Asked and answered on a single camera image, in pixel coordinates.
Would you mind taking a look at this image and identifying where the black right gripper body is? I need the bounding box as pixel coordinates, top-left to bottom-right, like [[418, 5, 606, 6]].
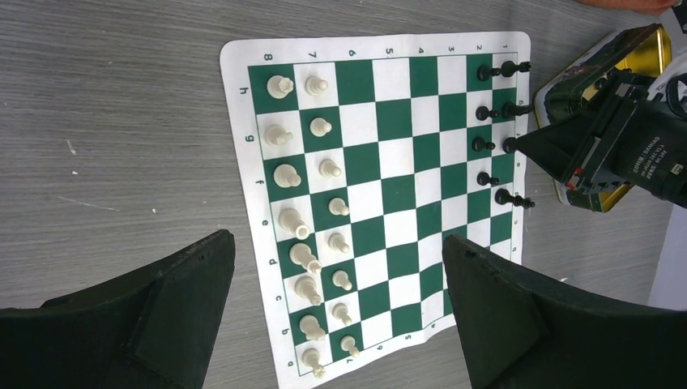
[[561, 71, 686, 207]]

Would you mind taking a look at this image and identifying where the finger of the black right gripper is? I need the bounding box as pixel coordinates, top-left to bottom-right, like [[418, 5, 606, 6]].
[[512, 115, 592, 177]]

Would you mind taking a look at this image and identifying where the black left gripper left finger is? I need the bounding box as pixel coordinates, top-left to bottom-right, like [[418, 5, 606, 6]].
[[1, 229, 236, 388]]

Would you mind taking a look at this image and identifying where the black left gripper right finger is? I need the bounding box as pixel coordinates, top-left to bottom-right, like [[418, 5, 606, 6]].
[[442, 235, 686, 388]]

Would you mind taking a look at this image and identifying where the black chess knight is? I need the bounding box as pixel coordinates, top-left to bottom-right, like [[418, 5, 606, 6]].
[[501, 101, 534, 118]]

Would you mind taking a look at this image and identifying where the black chess king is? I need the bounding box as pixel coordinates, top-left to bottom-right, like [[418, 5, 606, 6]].
[[494, 189, 536, 209]]

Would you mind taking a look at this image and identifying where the black chess pawn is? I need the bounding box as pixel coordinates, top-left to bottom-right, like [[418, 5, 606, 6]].
[[476, 65, 501, 81], [476, 105, 500, 121], [472, 136, 496, 152], [476, 172, 500, 186]]

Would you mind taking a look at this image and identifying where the gold metal tin tray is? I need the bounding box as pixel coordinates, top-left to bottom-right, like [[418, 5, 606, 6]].
[[525, 24, 686, 213]]

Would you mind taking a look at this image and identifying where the green white chess mat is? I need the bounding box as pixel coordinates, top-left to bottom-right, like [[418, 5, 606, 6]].
[[220, 31, 531, 388]]

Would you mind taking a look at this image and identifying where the black chess bishop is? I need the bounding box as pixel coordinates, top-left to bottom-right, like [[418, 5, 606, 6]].
[[502, 137, 518, 154]]

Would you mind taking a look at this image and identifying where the black chess rook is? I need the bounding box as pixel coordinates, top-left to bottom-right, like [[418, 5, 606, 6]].
[[500, 61, 531, 78]]

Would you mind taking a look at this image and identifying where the white chess bishop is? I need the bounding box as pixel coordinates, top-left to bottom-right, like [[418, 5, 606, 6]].
[[273, 164, 302, 188]]

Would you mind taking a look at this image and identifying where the white chess knight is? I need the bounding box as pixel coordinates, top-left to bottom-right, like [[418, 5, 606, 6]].
[[265, 125, 294, 147]]

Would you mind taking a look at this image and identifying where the white chess rook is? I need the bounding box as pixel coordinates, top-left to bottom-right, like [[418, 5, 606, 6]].
[[267, 75, 294, 99]]

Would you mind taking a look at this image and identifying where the orange brown cloth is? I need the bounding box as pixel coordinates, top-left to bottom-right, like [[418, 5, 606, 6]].
[[575, 0, 681, 15]]

